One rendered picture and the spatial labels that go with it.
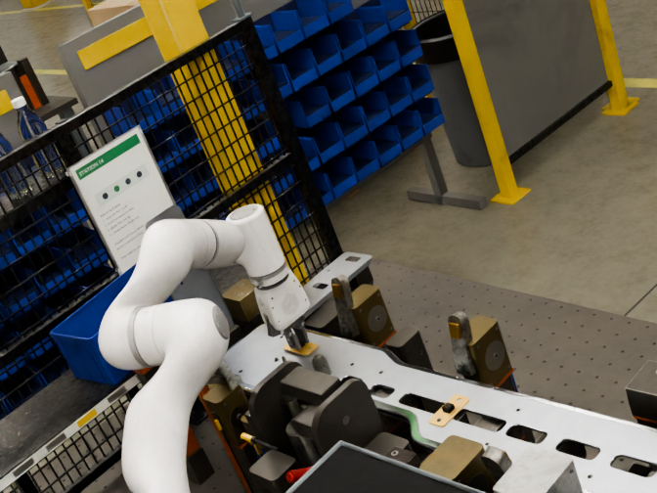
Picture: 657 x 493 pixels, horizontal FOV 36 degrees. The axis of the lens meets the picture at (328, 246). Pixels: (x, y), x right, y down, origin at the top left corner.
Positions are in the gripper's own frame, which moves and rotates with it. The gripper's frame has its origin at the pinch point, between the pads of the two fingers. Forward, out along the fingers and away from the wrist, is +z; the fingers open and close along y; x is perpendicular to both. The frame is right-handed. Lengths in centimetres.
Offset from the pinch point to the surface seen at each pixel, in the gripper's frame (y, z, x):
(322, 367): -5.8, 0.4, -13.8
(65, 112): 177, 39, 440
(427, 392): -2.1, 3.2, -38.7
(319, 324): 10.6, 5.1, 6.2
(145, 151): 14, -36, 55
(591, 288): 162, 103, 52
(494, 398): 1, 3, -52
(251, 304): 6.6, 0.0, 23.6
